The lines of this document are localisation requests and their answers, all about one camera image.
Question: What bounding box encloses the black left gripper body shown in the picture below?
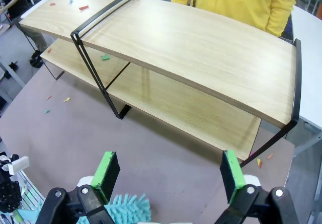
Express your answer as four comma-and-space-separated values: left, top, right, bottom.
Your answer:
0, 176, 21, 212

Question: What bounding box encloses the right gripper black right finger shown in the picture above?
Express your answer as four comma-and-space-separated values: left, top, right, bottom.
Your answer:
219, 149, 300, 224

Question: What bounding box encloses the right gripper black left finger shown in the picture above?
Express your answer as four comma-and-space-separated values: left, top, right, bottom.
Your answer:
37, 151, 121, 224

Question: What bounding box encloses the teal microfibre duster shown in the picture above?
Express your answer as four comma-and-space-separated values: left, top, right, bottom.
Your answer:
107, 193, 152, 223

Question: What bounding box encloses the white slatted rack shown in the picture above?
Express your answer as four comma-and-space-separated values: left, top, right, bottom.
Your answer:
14, 171, 46, 224

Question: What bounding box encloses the person in yellow hoodie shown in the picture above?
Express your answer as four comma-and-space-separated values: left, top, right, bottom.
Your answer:
170, 0, 300, 37

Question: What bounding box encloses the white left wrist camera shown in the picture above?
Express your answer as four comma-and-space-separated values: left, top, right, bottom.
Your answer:
8, 156, 30, 176

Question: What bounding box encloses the wooden two-tier shelf black frame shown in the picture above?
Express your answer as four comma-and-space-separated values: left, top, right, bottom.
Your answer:
19, 0, 139, 120
75, 0, 302, 169

